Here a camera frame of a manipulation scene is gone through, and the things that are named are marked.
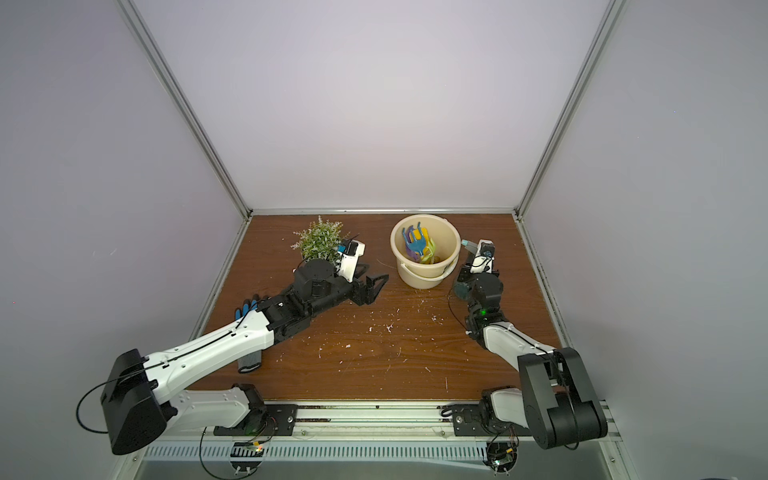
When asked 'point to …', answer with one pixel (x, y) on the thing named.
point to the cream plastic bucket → (446, 239)
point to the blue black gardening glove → (248, 306)
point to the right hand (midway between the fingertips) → (481, 246)
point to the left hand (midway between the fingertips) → (382, 272)
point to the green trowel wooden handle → (432, 249)
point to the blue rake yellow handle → (419, 243)
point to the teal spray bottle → (470, 246)
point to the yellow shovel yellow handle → (425, 233)
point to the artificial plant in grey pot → (320, 241)
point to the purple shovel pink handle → (409, 253)
